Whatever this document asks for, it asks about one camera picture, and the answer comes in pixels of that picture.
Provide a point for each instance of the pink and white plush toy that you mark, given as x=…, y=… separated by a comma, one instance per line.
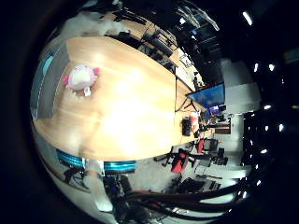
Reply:
x=80, y=77

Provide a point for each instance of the black device on table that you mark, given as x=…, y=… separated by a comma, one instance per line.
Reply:
x=186, y=126

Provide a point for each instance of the red office chair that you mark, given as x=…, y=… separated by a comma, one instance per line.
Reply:
x=180, y=162

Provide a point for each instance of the blue lit monitor screen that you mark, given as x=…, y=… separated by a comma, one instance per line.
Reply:
x=208, y=95

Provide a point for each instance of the black office chair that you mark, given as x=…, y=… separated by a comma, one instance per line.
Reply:
x=211, y=145

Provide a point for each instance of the teal table frame bar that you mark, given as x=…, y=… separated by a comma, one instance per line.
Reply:
x=120, y=166
x=70, y=158

